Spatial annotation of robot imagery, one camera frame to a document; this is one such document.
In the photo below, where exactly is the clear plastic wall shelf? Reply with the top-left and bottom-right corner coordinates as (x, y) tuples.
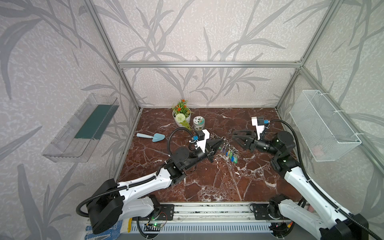
(42, 94), (120, 163)

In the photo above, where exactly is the light blue garden trowel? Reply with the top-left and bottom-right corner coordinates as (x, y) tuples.
(136, 133), (166, 143)

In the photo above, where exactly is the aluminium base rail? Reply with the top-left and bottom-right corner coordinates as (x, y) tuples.
(86, 201), (337, 224)

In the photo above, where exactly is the keyring with coloured key tags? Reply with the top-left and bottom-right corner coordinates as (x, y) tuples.
(211, 133), (240, 164)

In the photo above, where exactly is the blue dotted work glove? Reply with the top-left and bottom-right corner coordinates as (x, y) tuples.
(82, 220), (124, 240)

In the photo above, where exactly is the black mounting plate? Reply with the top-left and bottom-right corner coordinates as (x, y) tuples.
(149, 204), (175, 221)
(249, 203), (281, 220)

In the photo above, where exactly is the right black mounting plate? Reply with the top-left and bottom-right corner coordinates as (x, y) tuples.
(249, 203), (281, 220)

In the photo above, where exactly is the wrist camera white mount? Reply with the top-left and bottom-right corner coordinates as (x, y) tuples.
(192, 129), (210, 153)
(251, 117), (270, 140)

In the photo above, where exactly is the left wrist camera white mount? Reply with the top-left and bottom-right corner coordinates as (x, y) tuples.
(192, 129), (210, 153)

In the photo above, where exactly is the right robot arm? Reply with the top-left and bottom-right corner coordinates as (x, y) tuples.
(232, 120), (380, 240)

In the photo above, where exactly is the potted artificial flower plant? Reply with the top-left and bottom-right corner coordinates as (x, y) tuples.
(172, 99), (192, 131)

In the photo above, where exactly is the white wire mesh basket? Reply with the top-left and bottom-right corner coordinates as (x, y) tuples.
(290, 90), (362, 162)

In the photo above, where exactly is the round printed tin can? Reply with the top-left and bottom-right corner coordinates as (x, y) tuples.
(193, 116), (206, 131)

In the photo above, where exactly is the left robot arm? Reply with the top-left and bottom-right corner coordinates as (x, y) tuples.
(76, 128), (224, 235)

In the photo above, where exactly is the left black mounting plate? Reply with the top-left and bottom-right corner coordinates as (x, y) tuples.
(149, 204), (175, 221)

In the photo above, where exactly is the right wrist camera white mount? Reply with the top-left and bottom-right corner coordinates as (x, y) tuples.
(251, 117), (270, 140)

